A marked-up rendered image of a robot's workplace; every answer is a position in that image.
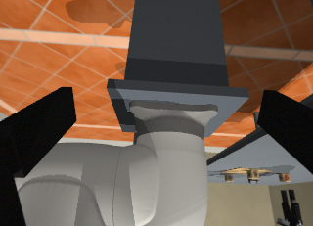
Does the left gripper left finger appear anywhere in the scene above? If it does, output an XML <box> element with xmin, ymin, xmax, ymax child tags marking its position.
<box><xmin>0</xmin><ymin>87</ymin><xmax>77</xmax><ymax>226</ymax></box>

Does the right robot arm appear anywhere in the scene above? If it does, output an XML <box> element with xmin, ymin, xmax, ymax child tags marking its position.
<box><xmin>276</xmin><ymin>218</ymin><xmax>291</xmax><ymax>226</ymax></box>

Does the tan flat mat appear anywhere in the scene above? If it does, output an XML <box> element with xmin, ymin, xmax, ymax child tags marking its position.
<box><xmin>221</xmin><ymin>167</ymin><xmax>272</xmax><ymax>174</ymax></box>

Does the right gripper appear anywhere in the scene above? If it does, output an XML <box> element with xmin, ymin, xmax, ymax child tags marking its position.
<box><xmin>281</xmin><ymin>190</ymin><xmax>303</xmax><ymax>226</ymax></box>

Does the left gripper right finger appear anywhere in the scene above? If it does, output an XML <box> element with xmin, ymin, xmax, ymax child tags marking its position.
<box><xmin>257</xmin><ymin>90</ymin><xmax>313</xmax><ymax>174</ymax></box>

